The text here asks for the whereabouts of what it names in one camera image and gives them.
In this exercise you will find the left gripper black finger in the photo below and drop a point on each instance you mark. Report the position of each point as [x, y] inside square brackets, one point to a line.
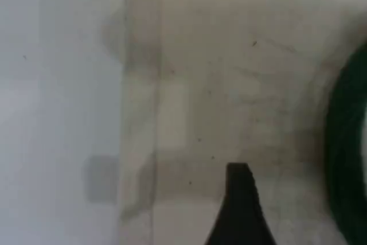
[239, 213]

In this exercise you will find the white canvas bag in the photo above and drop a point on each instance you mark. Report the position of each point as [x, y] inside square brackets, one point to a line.
[229, 70]

